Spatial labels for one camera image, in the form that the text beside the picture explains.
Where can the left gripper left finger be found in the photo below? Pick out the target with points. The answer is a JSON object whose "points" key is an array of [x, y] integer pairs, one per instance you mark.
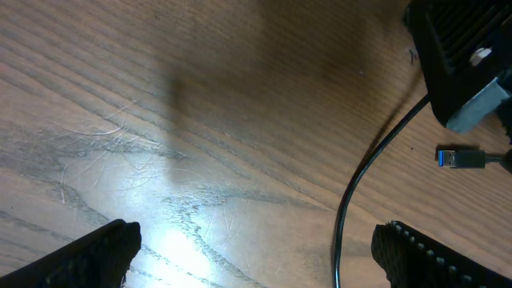
{"points": [[98, 259]]}

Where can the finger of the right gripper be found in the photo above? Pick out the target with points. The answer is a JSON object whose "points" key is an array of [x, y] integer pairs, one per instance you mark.
{"points": [[464, 47]]}

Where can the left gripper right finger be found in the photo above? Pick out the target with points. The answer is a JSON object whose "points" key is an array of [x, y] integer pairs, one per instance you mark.
{"points": [[414, 260]]}

